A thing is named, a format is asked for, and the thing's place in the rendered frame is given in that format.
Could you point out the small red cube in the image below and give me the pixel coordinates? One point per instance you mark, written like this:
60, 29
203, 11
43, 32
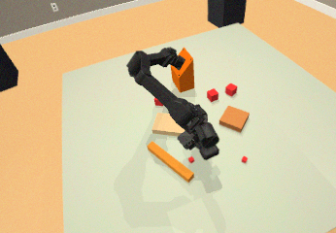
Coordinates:
212, 95
157, 103
231, 89

